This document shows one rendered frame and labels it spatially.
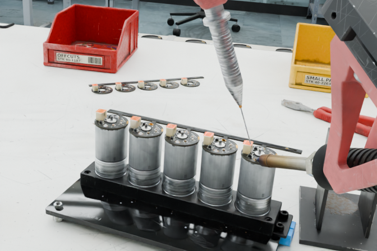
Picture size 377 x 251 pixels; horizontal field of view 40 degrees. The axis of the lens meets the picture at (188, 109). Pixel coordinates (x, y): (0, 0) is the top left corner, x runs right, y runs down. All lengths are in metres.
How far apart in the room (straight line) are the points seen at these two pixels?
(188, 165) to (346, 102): 0.16
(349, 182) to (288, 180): 0.21
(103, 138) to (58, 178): 0.07
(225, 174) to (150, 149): 0.06
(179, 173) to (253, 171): 0.05
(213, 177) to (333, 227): 0.10
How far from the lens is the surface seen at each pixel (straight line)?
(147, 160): 0.37
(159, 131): 0.37
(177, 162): 0.36
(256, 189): 0.35
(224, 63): 0.30
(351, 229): 0.40
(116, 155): 0.38
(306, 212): 0.41
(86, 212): 0.37
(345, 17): 0.19
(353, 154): 0.26
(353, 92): 0.23
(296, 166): 0.30
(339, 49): 0.22
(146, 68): 0.70
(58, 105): 0.57
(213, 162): 0.35
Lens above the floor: 0.97
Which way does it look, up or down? 23 degrees down
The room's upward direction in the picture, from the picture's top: 4 degrees clockwise
